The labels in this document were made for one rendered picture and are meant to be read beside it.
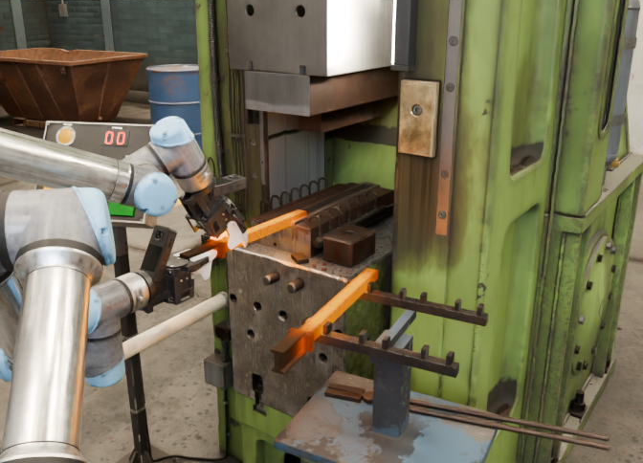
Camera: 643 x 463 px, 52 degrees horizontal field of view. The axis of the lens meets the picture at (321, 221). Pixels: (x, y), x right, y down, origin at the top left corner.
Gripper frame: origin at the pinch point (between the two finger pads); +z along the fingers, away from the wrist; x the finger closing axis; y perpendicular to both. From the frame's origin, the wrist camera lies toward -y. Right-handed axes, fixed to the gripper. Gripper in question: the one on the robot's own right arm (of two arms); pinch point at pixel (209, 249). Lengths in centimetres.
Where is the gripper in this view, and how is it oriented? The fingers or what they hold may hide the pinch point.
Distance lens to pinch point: 148.1
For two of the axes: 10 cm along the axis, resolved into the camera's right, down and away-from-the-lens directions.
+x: 8.2, 1.8, -5.5
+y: 0.0, 9.5, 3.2
